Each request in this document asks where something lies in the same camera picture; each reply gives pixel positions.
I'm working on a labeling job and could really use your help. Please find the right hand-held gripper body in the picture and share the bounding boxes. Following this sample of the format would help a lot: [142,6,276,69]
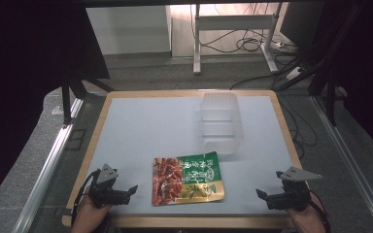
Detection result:
[266,166,323,213]

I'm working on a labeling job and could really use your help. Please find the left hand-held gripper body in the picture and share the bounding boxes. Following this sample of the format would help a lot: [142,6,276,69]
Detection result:
[88,163,131,209]

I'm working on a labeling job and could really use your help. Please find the red and green snack packet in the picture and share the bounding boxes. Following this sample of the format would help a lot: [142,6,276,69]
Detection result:
[151,150,226,207]

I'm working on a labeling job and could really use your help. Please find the clear plastic container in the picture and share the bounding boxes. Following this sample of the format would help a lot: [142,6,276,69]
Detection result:
[199,91,245,156]

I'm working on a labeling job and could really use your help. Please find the person's left hand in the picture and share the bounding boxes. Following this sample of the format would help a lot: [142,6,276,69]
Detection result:
[70,193,113,233]

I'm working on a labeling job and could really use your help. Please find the person's right hand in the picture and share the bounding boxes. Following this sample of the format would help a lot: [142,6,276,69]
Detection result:
[286,192,328,233]

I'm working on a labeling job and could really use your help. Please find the white table with wooden edge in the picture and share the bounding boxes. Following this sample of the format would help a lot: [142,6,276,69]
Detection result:
[61,89,305,229]

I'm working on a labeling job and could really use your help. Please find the white power strip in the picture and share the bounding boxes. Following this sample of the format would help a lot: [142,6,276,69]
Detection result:
[285,65,306,82]

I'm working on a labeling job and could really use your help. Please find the black metal stand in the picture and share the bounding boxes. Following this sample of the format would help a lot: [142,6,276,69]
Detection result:
[59,63,116,128]
[270,0,365,128]

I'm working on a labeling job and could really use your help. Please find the black curtain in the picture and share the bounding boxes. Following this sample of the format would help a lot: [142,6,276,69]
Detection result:
[0,0,112,212]
[310,0,373,163]

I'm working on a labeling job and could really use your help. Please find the white cabinet panel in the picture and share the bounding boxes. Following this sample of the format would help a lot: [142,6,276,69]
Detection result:
[85,5,173,56]

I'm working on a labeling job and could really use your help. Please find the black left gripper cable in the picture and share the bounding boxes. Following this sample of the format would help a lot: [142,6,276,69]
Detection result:
[71,168,101,227]

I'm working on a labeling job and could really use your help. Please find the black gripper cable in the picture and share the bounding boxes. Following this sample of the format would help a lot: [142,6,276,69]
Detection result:
[308,189,332,233]
[71,168,101,227]

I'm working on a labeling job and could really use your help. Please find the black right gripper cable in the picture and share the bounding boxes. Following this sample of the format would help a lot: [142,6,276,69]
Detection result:
[308,189,332,233]

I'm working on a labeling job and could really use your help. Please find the thin black cable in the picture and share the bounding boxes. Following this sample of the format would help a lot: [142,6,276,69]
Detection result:
[277,92,319,160]

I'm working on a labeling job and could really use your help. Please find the aluminium rail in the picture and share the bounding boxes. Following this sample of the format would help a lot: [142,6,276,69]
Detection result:
[310,94,373,233]
[12,96,85,233]

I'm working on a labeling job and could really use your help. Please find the black floor cables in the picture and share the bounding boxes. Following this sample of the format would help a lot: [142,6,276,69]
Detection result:
[202,3,305,91]

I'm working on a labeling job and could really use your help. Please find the white metal desk frame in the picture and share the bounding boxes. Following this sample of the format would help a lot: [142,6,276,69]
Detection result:
[191,2,284,76]

